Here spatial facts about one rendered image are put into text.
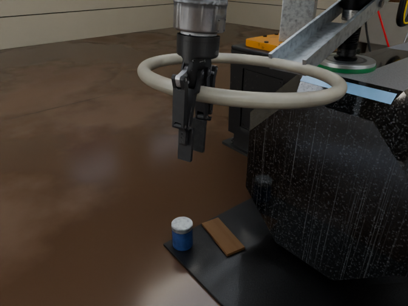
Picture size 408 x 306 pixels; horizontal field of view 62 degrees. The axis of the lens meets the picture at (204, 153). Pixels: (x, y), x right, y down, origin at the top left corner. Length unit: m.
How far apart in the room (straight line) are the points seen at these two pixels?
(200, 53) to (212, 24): 0.05
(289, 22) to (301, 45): 1.13
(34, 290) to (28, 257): 0.22
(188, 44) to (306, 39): 0.68
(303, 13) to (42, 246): 1.94
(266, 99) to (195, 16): 0.18
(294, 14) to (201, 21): 1.74
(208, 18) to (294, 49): 0.62
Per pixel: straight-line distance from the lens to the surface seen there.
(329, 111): 1.23
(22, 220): 2.10
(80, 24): 7.22
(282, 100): 0.63
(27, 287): 1.72
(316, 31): 1.27
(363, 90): 1.23
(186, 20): 0.58
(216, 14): 0.59
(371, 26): 4.68
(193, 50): 0.59
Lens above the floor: 1.19
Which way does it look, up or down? 29 degrees down
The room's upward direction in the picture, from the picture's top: straight up
